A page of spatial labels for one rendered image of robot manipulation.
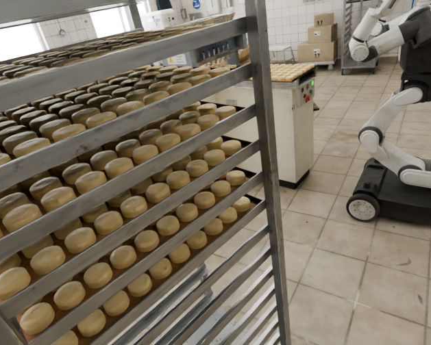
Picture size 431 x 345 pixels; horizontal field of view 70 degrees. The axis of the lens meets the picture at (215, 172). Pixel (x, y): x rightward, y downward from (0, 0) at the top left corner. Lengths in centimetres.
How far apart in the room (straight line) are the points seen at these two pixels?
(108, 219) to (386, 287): 162
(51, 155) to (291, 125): 196
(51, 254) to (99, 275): 10
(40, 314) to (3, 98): 36
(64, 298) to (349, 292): 153
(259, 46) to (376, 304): 150
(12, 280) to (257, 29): 61
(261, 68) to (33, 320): 62
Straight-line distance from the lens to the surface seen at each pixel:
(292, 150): 238
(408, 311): 189
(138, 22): 102
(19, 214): 55
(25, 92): 46
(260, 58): 68
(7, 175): 47
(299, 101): 225
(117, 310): 70
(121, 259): 65
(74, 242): 59
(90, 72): 49
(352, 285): 193
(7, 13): 46
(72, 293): 64
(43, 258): 59
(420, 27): 181
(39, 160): 48
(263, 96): 70
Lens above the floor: 147
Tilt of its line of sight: 30 degrees down
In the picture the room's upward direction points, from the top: 11 degrees counter-clockwise
